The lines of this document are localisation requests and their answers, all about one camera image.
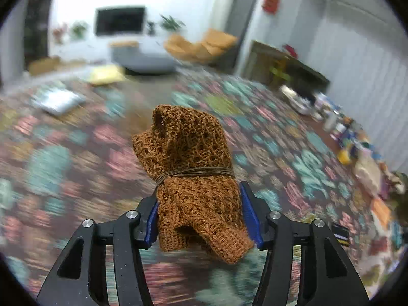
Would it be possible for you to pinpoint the small black card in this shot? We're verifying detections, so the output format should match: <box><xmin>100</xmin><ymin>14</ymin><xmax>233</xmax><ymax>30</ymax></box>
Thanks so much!
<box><xmin>331</xmin><ymin>223</ymin><xmax>350</xmax><ymax>247</ymax></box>

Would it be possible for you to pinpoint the green potted plant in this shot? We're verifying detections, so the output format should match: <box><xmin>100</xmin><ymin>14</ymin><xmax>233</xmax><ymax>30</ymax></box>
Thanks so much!
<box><xmin>159</xmin><ymin>14</ymin><xmax>186</xmax><ymax>33</ymax></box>
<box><xmin>70</xmin><ymin>21</ymin><xmax>90</xmax><ymax>40</ymax></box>

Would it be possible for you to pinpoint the row of small bottles and boxes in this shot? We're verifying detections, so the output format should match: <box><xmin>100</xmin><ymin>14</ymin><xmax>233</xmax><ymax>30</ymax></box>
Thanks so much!
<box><xmin>280</xmin><ymin>84</ymin><xmax>408</xmax><ymax>198</ymax></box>

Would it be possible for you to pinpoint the white tower air conditioner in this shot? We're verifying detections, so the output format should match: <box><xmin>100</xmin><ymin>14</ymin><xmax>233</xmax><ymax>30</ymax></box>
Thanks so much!
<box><xmin>212</xmin><ymin>0</ymin><xmax>240</xmax><ymax>34</ymax></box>

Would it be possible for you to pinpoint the grey ottoman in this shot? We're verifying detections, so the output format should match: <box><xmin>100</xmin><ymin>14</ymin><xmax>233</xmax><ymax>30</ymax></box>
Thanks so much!
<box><xmin>112</xmin><ymin>45</ymin><xmax>176</xmax><ymax>74</ymax></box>

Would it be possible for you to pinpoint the dark glass cabinet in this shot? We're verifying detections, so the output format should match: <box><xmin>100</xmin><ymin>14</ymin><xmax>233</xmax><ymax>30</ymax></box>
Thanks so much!
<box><xmin>24</xmin><ymin>0</ymin><xmax>59</xmax><ymax>67</ymax></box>

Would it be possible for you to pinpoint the brown knitted cloth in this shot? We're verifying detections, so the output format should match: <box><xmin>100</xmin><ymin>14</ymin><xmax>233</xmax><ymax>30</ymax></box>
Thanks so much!
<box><xmin>132</xmin><ymin>104</ymin><xmax>256</xmax><ymax>265</ymax></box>

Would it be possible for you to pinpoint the yellow flat package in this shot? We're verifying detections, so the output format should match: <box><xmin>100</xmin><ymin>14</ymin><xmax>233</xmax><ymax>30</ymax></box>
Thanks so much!
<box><xmin>87</xmin><ymin>65</ymin><xmax>125</xmax><ymax>86</ymax></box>

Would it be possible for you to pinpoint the black television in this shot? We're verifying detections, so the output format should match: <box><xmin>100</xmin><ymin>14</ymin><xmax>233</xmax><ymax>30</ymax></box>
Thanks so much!
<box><xmin>95</xmin><ymin>5</ymin><xmax>146</xmax><ymax>36</ymax></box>

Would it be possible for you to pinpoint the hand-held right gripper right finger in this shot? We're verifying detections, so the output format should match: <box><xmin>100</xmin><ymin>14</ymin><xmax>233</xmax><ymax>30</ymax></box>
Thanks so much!
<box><xmin>239</xmin><ymin>181</ymin><xmax>370</xmax><ymax>306</ymax></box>

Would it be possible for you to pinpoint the grey item in plastic bag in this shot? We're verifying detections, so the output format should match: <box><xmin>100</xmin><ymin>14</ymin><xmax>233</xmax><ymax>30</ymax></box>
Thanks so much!
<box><xmin>31</xmin><ymin>87</ymin><xmax>86</xmax><ymax>116</ymax></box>

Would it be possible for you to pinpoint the red flower plant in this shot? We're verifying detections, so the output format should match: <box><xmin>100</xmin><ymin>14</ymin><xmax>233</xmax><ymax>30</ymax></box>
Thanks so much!
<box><xmin>52</xmin><ymin>24</ymin><xmax>68</xmax><ymax>44</ymax></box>

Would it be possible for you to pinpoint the red wall hanging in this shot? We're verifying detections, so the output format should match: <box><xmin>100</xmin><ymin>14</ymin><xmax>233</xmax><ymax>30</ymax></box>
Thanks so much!
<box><xmin>262</xmin><ymin>0</ymin><xmax>282</xmax><ymax>15</ymax></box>

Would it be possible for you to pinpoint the patterned woven blanket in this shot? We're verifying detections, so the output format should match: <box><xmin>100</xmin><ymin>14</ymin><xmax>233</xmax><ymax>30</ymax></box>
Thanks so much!
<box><xmin>0</xmin><ymin>67</ymin><xmax>408</xmax><ymax>306</ymax></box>

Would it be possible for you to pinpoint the dark wooden side table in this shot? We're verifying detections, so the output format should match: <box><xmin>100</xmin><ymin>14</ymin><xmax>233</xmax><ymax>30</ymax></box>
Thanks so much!
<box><xmin>244</xmin><ymin>40</ymin><xmax>331</xmax><ymax>94</ymax></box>

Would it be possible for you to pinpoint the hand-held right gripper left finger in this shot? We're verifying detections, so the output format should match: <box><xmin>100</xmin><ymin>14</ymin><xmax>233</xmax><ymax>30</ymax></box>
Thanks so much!
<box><xmin>36</xmin><ymin>196</ymin><xmax>160</xmax><ymax>306</ymax></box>

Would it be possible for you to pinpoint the orange beanbag chair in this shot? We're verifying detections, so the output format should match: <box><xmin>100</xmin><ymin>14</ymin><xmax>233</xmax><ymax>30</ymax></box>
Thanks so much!
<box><xmin>164</xmin><ymin>29</ymin><xmax>239</xmax><ymax>64</ymax></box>

